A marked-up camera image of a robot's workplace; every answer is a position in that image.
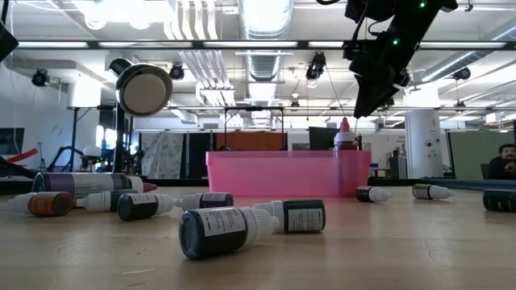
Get white round column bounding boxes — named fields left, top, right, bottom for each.
left=404, top=86, right=445, bottom=180

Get black ceiling spotlight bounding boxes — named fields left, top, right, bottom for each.
left=452, top=66, right=472, bottom=82
left=169, top=62, right=186, bottom=81
left=31, top=68, right=50, bottom=88

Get black monitor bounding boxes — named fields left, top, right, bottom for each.
left=308, top=126, right=350, bottom=152

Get grey-green partition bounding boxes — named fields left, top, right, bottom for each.
left=446, top=129, right=516, bottom=183

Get dark wall screen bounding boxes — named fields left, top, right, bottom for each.
left=0, top=127, right=26, bottom=157

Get overhead frame bar with lights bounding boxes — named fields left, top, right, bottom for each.
left=15, top=39, right=516, bottom=52

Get black aluminium table frame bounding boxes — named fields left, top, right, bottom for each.
left=0, top=176, right=516, bottom=196

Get orange partition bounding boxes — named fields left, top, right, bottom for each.
left=214, top=130, right=289, bottom=152

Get silver ceiling duct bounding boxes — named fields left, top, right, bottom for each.
left=237, top=0, right=295, bottom=84

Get black desk lamp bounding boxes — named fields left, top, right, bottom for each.
left=108, top=57, right=174, bottom=175

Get small purple food coloring bottle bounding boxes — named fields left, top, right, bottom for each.
left=178, top=206, right=280, bottom=262

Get small red food coloring bottle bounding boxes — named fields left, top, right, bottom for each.
left=6, top=190, right=74, bottom=218

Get large purple food coloring bottle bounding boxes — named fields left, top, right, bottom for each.
left=31, top=172, right=159, bottom=199

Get red object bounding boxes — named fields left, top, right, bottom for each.
left=6, top=147, right=40, bottom=164

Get small dark purple coloring bottle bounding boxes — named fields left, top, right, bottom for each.
left=177, top=192, right=235, bottom=211

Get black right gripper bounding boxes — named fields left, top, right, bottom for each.
left=347, top=38, right=417, bottom=120

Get small dark food coloring bottle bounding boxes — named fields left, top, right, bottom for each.
left=75, top=188, right=140, bottom=213
left=354, top=185, right=393, bottom=204
left=116, top=193, right=181, bottom=222

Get person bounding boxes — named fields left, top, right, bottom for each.
left=486, top=143, right=516, bottom=181

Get small olive food coloring bottle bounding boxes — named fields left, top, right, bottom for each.
left=411, top=184, right=456, bottom=201

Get small black food coloring bottle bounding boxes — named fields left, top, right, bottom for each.
left=252, top=198, right=327, bottom=234
left=482, top=188, right=516, bottom=213

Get black overhead camera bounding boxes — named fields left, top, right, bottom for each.
left=305, top=51, right=327, bottom=82

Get translucent pink plastic bin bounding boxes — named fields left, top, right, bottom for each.
left=205, top=150, right=372, bottom=198

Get black curtain panel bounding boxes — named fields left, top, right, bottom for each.
left=186, top=131, right=216, bottom=180

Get large red food coloring bottle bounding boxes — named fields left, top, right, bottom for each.
left=334, top=116, right=358, bottom=152

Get patterned curtain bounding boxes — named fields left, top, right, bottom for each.
left=139, top=131, right=185, bottom=180

